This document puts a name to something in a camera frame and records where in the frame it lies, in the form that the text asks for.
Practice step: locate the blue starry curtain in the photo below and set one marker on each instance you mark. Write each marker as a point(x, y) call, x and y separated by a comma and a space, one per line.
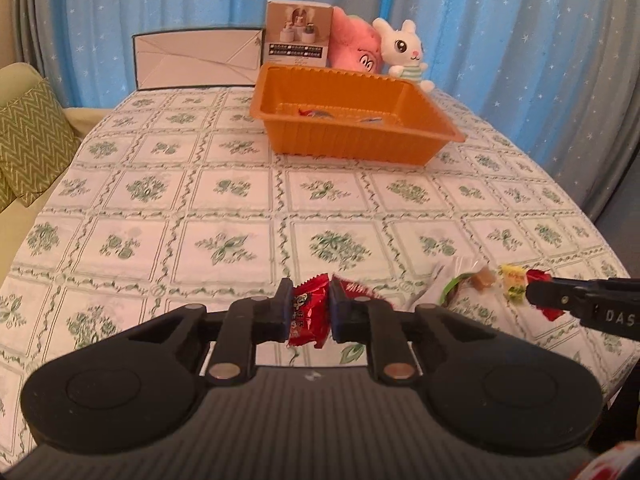
point(525, 60)
point(150, 0)

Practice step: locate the white bunny plush toy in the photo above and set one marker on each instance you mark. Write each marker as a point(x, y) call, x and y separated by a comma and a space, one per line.
point(400, 47)

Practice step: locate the silver and green snack packet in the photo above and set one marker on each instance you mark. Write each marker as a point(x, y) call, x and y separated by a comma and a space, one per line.
point(440, 280)

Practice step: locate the pink plush toy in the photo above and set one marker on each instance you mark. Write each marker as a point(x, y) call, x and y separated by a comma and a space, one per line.
point(352, 45)

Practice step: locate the brown candy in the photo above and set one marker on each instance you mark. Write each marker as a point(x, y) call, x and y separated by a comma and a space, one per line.
point(483, 279)

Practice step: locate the large red snack packet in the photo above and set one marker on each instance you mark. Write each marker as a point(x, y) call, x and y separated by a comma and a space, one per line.
point(310, 310)

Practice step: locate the pale green sofa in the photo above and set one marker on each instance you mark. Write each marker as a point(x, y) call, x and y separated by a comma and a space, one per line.
point(85, 120)

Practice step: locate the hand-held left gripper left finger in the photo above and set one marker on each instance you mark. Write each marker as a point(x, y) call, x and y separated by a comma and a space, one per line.
point(286, 310)

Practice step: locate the brown product box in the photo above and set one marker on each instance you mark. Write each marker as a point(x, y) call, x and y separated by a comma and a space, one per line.
point(300, 35)

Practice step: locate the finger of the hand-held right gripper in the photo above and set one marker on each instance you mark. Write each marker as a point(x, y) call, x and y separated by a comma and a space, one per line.
point(600, 282)
point(555, 296)

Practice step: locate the green zigzag cushion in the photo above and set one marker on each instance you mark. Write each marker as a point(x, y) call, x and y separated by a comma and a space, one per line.
point(6, 192)
point(35, 135)

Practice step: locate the long white box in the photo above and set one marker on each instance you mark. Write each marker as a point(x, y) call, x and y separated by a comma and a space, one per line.
point(190, 60)

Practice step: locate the yellow and green candy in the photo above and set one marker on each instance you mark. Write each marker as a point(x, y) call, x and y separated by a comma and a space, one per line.
point(512, 282)

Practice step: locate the person's right forearm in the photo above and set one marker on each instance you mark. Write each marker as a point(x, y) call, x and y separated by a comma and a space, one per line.
point(622, 467)

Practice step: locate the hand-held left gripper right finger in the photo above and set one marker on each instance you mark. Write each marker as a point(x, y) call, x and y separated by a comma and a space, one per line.
point(337, 315)

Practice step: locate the orange plastic tray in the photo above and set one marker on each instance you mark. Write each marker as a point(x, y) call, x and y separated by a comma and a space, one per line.
point(350, 140)

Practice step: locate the small red snack packet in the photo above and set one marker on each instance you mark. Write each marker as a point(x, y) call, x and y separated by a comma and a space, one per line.
point(539, 276)

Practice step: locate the dark red snack packet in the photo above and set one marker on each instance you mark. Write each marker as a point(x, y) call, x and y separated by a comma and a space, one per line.
point(352, 287)

